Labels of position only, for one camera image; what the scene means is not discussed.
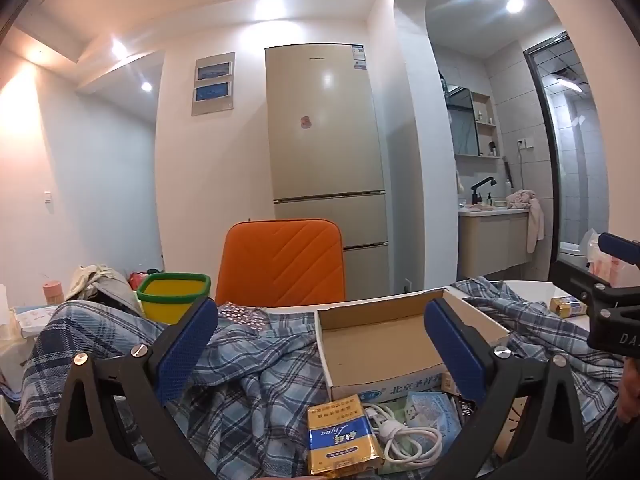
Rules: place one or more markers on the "small gold box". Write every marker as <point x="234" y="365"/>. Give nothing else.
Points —
<point x="567" y="306"/>

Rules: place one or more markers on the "black framed glass door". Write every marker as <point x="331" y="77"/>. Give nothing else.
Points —
<point x="575" y="160"/>

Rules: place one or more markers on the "grey wall panel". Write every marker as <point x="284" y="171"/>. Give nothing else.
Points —
<point x="214" y="82"/>

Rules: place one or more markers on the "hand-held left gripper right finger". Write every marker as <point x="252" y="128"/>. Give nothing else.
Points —
<point x="456" y="355"/>

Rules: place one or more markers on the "pink printed packet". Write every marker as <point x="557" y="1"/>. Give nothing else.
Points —
<point x="610" y="272"/>

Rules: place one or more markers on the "yellow bin with green rim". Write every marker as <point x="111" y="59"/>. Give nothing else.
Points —
<point x="172" y="295"/>

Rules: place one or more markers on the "white wall outlet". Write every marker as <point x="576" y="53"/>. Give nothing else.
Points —
<point x="524" y="143"/>

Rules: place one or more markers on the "fridge label sticker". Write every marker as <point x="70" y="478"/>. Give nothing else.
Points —
<point x="358" y="57"/>

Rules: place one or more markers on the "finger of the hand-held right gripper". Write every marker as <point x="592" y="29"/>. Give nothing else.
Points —
<point x="580" y="282"/>
<point x="617" y="247"/>

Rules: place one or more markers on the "white toilet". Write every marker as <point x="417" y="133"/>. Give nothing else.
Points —
<point x="575" y="254"/>

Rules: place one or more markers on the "light blue wipes pack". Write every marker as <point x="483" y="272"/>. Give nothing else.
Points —
<point x="432" y="407"/>

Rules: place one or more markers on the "pink fridge magnet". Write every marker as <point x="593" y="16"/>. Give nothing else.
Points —
<point x="305" y="121"/>

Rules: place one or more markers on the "grey beige cloth pile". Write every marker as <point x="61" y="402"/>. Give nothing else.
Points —
<point x="100" y="280"/>

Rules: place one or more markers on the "pink towel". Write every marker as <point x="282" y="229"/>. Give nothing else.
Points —
<point x="525" y="205"/>

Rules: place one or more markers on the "beige refrigerator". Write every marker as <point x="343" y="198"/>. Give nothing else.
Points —
<point x="320" y="135"/>

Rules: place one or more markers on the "blue plaid shirt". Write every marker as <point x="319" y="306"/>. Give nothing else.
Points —
<point x="260" y="375"/>

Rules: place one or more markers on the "red plastic bag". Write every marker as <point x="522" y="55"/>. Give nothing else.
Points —
<point x="137" y="278"/>

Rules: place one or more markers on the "cardboard box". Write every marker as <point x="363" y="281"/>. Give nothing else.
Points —
<point x="380" y="340"/>

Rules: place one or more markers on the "black hair tool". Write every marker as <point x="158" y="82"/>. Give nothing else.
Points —
<point x="509" y="170"/>

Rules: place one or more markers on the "recessed ceiling light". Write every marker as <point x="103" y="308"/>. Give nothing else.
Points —
<point x="514" y="5"/>
<point x="146" y="86"/>

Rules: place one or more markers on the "gold and blue cigarette pack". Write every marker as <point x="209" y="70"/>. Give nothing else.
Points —
<point x="342" y="440"/>

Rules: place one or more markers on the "black faucet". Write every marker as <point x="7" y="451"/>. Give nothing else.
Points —
<point x="481" y="187"/>

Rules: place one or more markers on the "bathroom mirror cabinet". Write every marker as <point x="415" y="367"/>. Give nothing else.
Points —
<point x="462" y="120"/>

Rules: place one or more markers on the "beige vanity cabinet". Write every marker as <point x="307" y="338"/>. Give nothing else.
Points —
<point x="492" y="240"/>

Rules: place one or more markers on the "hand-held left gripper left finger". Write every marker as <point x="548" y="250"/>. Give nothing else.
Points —
<point x="185" y="347"/>

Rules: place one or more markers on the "orange chair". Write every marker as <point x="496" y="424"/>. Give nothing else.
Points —
<point x="280" y="260"/>

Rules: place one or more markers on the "pink cup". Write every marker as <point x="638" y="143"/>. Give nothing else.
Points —
<point x="52" y="291"/>

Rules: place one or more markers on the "silver pill blister pack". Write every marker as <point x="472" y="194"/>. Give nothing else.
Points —
<point x="245" y="314"/>

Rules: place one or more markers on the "person's right hand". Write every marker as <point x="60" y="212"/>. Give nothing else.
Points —
<point x="631" y="390"/>

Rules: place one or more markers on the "white paper box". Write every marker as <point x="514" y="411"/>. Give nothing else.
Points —
<point x="30" y="321"/>

